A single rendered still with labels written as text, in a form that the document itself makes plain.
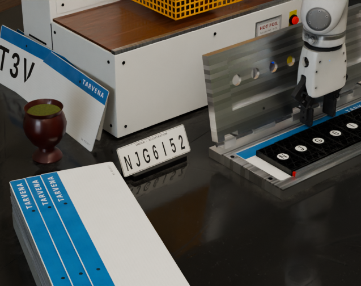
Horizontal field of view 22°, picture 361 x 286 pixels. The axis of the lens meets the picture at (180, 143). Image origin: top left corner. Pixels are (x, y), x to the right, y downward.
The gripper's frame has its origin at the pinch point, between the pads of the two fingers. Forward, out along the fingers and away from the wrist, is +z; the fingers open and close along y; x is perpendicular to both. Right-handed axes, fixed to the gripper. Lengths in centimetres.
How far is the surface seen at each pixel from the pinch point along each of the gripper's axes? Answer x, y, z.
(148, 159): 8.6, -37.1, 1.6
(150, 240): -21, -59, -5
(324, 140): -8.0, -6.5, 1.0
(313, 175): -14.8, -16.6, 2.0
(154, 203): -1.1, -43.3, 4.2
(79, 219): -9, -64, -5
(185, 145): 8.5, -28.2, 1.6
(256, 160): -4.0, -20.9, 2.1
